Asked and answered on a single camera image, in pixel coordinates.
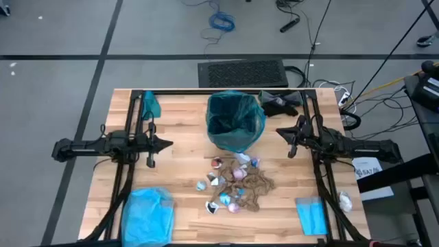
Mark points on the red white black wrapper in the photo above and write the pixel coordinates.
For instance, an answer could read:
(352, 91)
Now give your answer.
(216, 163)

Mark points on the packaged folded blue bags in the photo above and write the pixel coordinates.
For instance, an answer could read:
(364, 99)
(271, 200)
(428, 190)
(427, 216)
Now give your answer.
(311, 216)

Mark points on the black side desk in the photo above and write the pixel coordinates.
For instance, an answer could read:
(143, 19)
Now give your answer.
(394, 175)

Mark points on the black perforated computer case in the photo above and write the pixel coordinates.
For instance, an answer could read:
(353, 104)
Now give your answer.
(243, 73)

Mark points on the white power strip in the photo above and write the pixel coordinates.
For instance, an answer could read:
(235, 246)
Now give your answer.
(344, 99)

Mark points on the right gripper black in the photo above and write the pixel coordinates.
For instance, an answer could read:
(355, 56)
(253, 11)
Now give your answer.
(312, 137)

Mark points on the black trash bin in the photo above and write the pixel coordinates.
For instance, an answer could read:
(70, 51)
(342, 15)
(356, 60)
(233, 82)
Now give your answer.
(233, 120)

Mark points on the gray equipment foot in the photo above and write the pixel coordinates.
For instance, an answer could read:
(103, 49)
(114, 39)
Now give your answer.
(4, 8)

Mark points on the white paper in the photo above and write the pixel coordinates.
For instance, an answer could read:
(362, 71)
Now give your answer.
(242, 158)
(345, 202)

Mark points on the light blue trash bag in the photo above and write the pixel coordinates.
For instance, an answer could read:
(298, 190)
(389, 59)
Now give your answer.
(147, 219)

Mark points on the brown packing paper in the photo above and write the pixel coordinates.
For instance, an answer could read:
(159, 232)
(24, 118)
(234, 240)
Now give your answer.
(257, 185)

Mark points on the teal trash bag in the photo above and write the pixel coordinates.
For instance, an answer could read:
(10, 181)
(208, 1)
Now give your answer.
(255, 109)

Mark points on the blue and white paper ball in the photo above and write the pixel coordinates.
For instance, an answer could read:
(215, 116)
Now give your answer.
(201, 186)

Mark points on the black and gray cloth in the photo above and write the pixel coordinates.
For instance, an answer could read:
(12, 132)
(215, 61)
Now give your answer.
(279, 104)

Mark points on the white printed label sheet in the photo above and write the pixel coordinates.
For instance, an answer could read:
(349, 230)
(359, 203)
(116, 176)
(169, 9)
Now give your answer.
(368, 171)

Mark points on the black device with labels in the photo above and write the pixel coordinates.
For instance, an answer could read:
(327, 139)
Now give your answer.
(423, 92)

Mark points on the black floor power strip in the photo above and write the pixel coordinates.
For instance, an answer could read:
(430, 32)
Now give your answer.
(289, 24)

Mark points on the small blue paper ball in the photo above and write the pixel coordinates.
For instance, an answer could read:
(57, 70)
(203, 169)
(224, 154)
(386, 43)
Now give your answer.
(254, 162)
(241, 191)

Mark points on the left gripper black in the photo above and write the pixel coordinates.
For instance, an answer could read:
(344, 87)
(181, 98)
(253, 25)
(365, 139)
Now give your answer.
(141, 144)

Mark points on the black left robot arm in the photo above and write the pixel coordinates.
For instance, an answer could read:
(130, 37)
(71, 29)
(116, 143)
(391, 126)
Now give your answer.
(85, 147)

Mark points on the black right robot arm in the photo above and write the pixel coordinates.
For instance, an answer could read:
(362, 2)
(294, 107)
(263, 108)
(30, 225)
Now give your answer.
(370, 149)

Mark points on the black and white card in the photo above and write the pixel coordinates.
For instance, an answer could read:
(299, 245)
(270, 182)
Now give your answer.
(211, 207)
(216, 181)
(210, 176)

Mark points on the blue white plastic ball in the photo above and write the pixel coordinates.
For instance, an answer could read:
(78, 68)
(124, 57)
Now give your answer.
(224, 199)

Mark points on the folded teal bag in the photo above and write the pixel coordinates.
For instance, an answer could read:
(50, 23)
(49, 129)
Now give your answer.
(151, 104)

